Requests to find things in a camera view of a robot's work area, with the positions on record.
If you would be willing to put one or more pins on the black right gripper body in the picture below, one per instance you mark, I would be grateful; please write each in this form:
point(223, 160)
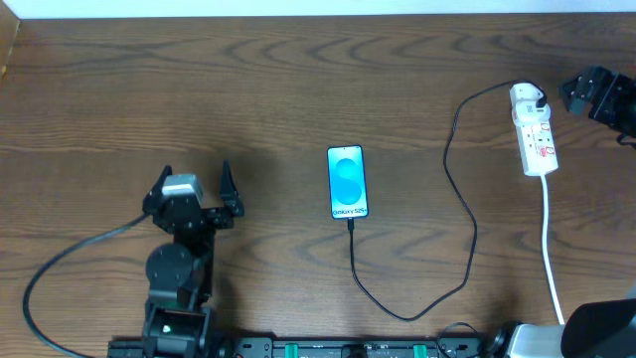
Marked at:
point(597, 92)

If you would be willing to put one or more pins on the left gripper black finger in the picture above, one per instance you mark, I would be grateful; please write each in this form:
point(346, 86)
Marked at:
point(154, 200)
point(229, 192)

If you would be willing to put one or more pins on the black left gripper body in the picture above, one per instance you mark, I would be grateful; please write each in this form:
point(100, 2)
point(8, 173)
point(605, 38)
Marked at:
point(189, 212)

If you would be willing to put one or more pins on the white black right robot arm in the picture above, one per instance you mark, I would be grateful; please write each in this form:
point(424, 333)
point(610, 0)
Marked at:
point(600, 329)

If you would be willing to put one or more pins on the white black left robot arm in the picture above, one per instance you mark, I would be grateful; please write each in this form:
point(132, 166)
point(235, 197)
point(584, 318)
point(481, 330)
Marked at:
point(180, 274)

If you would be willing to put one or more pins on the white USB charger adapter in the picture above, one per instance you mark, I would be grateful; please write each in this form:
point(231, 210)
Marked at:
point(529, 105)

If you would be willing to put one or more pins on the white power strip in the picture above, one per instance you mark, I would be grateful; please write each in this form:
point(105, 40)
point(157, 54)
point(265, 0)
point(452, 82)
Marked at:
point(536, 143)

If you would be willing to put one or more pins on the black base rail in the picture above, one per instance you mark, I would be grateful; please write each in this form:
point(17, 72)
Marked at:
point(259, 347)

